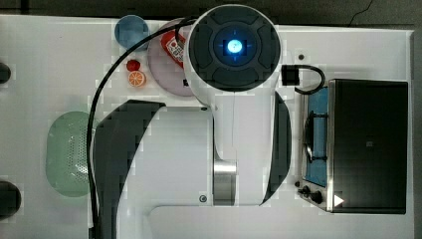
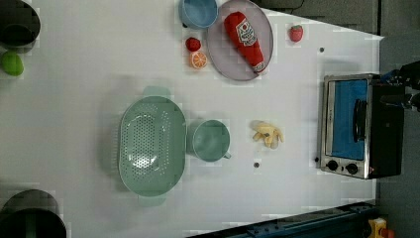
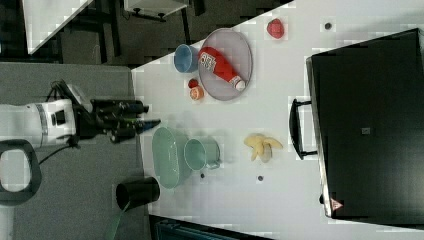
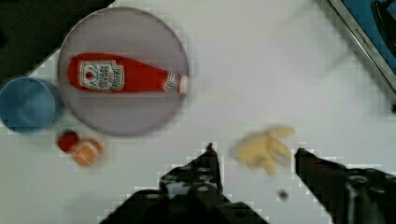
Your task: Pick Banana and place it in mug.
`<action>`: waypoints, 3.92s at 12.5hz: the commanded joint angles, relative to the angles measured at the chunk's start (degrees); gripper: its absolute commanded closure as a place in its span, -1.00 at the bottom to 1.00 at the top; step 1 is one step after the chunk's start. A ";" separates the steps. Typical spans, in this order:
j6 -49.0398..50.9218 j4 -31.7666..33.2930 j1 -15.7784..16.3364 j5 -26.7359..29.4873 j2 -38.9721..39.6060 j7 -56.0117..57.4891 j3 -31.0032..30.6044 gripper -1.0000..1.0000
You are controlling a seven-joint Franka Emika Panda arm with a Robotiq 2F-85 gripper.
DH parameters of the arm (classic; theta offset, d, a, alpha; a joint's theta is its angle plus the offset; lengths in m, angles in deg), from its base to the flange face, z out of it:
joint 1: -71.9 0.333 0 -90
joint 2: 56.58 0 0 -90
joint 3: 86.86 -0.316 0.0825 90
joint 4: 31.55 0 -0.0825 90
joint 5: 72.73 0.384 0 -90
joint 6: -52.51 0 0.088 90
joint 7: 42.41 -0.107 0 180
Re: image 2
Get yellow plush banana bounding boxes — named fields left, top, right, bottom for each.
left=253, top=122, right=284, bottom=150

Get green mug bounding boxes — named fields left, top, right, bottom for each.
left=186, top=120, right=231, bottom=163

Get green perforated colander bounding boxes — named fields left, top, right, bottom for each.
left=118, top=86, right=187, bottom=206

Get grey round plate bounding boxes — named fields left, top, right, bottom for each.
left=207, top=0, right=273, bottom=81

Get orange slice toy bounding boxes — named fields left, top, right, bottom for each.
left=189, top=51, right=208, bottom=69

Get small red toy fruit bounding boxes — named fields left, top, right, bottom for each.
left=185, top=38, right=201, bottom=53

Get red plush ketchup bottle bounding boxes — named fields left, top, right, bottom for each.
left=224, top=11, right=265, bottom=73

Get blue cup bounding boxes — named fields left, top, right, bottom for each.
left=178, top=0, right=219, bottom=30

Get red toy strawberry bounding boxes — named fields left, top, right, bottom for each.
left=289, top=25, right=304, bottom=43

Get black toaster oven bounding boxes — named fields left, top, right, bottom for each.
left=319, top=73, right=405, bottom=179

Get yellow clamp tool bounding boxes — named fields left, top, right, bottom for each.
left=368, top=218, right=395, bottom=238

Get green toy fruit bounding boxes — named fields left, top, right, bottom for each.
left=1, top=51, right=24, bottom=76

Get blue metal frame rail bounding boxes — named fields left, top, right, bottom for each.
left=189, top=202, right=378, bottom=238

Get black cylinder post lower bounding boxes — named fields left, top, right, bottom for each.
left=0, top=189, right=67, bottom=238

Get black cylinder post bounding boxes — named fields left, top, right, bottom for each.
left=0, top=0, right=41, bottom=53
left=0, top=189, right=67, bottom=238

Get black cylinder post upper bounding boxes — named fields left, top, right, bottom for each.
left=0, top=0, right=41, bottom=53

